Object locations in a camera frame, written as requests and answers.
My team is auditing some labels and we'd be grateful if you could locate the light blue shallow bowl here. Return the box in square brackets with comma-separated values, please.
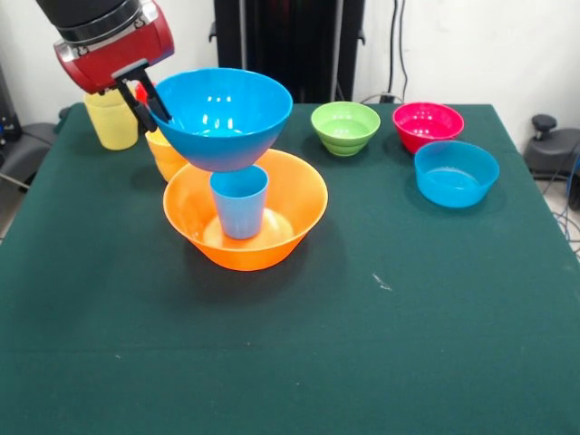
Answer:
[413, 140, 501, 209]

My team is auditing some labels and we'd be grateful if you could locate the pink bowl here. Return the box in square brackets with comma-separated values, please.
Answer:
[391, 101, 466, 156]

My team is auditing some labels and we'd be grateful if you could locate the large blue bowl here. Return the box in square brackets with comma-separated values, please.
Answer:
[148, 67, 295, 173]

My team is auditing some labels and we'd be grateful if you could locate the small yellow orange cup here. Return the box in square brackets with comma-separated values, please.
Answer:
[144, 129, 190, 183]

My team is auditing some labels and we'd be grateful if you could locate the black equipment box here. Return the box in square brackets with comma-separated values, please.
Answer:
[0, 63, 24, 141]

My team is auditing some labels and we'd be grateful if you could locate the dark green table cloth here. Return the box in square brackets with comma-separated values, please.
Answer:
[0, 101, 580, 435]

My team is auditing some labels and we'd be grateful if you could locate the large orange bowl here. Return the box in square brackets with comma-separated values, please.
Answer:
[162, 149, 330, 273]

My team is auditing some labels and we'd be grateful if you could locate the green bowl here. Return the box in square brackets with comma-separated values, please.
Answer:
[310, 101, 382, 158]

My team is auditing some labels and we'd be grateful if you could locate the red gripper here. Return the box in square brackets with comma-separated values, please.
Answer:
[53, 0, 176, 134]

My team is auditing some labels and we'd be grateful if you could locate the blue cup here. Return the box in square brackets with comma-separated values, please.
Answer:
[209, 165, 270, 241]

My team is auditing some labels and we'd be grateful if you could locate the pale yellow cup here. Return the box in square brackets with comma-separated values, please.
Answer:
[82, 90, 140, 151]

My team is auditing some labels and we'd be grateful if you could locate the black wall cable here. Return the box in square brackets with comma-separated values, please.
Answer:
[388, 0, 411, 99]

